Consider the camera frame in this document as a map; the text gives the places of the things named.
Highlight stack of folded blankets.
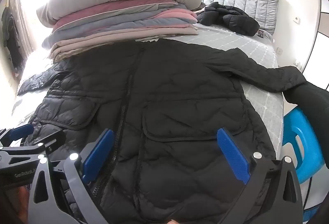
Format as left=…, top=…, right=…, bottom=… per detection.
left=49, top=25, right=199, bottom=61

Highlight dark hanging clothes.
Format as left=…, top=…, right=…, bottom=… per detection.
left=1, top=7, right=25, bottom=70

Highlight pink folded blanket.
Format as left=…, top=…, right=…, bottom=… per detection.
left=154, top=9, right=198, bottom=24

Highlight maroon folded blanket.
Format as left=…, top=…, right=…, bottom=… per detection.
left=53, top=0, right=180, bottom=31

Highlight black cable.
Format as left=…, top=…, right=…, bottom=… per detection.
left=303, top=176, right=313, bottom=211

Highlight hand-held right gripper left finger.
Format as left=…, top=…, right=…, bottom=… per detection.
left=28, top=129, right=115, bottom=224

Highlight small black puffer jacket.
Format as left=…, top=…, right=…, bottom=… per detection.
left=197, top=2, right=260, bottom=36

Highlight dark cloth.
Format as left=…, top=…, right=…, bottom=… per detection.
left=283, top=81, right=329, bottom=122

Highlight blue-grey folded blanket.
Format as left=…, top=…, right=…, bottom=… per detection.
left=41, top=4, right=196, bottom=50

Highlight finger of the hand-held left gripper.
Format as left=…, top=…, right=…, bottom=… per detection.
left=0, top=124, right=34, bottom=148
left=23, top=129, right=68, bottom=157

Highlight blue plastic stool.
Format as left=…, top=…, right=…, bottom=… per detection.
left=281, top=107, right=326, bottom=185

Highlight large black quilted jacket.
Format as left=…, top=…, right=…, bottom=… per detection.
left=17, top=39, right=307, bottom=224

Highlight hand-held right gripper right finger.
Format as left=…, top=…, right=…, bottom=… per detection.
left=217, top=127, right=304, bottom=224

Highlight striped light curtain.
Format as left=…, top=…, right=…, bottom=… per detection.
left=8, top=0, right=34, bottom=60

